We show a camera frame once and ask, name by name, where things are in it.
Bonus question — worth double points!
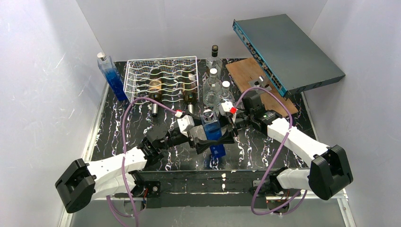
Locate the white wire wine rack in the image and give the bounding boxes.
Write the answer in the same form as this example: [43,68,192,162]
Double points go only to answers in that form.
[124,56,199,103]

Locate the dark wine bottle right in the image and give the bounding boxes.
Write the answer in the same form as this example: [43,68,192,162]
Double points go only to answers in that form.
[182,70,197,114]

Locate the blue square bottle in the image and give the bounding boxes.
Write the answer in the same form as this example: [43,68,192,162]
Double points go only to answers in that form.
[97,52,128,101]

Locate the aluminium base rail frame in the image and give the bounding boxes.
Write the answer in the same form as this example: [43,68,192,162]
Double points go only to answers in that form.
[56,192,356,227]

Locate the large clear round bottle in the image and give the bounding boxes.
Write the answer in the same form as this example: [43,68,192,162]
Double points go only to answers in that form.
[216,81,234,105]

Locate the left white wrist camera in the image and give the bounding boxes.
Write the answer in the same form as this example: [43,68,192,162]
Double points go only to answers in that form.
[174,110,195,137]

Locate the clear bottle white cap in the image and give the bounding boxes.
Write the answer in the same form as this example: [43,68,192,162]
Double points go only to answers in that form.
[202,68,221,107]

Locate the clear blue-tinted bottle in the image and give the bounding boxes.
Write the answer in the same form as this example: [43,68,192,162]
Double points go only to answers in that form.
[201,109,226,158]

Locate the metal bracket on board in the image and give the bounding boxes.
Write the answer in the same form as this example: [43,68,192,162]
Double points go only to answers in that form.
[248,76,272,91]

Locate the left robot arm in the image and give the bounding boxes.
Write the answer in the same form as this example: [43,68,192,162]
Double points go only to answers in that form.
[55,124,223,213]

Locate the square bottle dark label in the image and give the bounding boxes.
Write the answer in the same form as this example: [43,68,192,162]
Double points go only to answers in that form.
[206,45,223,78]

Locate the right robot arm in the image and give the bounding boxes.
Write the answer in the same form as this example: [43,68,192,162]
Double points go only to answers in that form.
[217,96,354,200]

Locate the teal network switch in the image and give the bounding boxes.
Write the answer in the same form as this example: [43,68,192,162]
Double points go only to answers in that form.
[232,14,345,98]

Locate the dark wine bottle silver cap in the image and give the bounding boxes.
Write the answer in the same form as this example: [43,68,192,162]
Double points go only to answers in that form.
[149,69,163,103]

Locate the wooden board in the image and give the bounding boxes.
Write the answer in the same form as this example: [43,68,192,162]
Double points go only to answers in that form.
[225,57,299,118]

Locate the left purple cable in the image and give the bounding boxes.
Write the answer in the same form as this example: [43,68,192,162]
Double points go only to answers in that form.
[105,97,184,227]

